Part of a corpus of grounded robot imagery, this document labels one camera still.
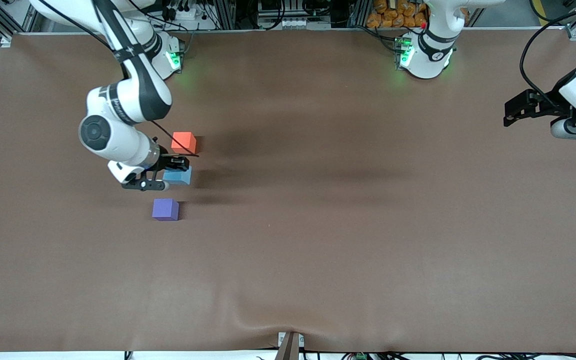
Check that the light blue foam block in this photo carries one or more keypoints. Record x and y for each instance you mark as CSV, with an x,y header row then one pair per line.
x,y
180,176

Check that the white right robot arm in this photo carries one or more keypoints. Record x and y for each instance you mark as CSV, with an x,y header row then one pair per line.
x,y
138,100

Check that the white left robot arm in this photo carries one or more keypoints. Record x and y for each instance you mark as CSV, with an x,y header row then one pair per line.
x,y
430,57

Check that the orange foam block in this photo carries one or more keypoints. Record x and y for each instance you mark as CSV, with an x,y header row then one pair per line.
x,y
186,136

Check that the purple foam block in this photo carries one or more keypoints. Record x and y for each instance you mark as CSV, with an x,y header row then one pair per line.
x,y
164,209

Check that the white terminal block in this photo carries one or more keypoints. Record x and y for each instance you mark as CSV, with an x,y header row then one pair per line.
x,y
303,23

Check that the brown table mat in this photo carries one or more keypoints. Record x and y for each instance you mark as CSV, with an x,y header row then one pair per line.
x,y
288,240

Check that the white power strip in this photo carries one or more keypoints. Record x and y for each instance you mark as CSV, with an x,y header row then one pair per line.
x,y
183,12

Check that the aluminium profile upright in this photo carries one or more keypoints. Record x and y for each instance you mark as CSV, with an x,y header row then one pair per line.
x,y
358,12
224,14

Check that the pile of orange objects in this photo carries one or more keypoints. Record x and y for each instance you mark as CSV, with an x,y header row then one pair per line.
x,y
393,12

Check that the green terminal connector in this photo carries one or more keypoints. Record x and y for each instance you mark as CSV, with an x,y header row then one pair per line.
x,y
360,356

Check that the brown camera mount post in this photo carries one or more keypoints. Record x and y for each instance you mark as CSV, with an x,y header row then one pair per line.
x,y
288,347

